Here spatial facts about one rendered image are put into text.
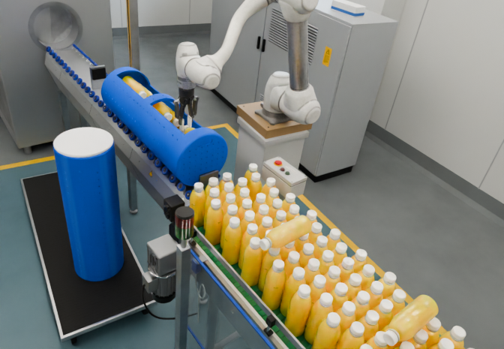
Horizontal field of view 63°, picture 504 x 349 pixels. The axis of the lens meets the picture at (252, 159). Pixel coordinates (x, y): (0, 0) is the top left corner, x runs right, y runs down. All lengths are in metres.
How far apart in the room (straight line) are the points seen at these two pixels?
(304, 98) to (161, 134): 0.75
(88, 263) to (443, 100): 3.33
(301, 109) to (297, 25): 0.44
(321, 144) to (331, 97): 0.43
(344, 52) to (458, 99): 1.37
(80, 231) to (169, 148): 0.76
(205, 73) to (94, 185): 0.83
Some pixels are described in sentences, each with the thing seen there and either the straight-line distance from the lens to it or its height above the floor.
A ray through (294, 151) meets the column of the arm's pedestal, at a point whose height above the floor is 0.87.
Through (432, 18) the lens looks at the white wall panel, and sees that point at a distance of 4.32.
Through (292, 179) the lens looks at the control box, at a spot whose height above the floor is 1.10.
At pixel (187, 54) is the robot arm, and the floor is 1.53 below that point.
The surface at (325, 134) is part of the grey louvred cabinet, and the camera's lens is 3.53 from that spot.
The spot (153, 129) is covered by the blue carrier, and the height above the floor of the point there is 1.16.
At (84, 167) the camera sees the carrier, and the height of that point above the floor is 0.97.
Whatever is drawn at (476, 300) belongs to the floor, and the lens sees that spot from 3.36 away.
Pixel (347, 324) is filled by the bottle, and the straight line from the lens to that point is 1.43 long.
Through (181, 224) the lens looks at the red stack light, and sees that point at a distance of 1.38.
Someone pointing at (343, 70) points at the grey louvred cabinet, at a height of 1.09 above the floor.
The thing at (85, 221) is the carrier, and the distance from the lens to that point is 2.34.
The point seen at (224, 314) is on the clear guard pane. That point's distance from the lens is 1.65.
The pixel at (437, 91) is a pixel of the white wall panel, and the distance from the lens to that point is 4.31.
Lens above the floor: 2.16
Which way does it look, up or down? 33 degrees down
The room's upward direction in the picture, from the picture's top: 8 degrees clockwise
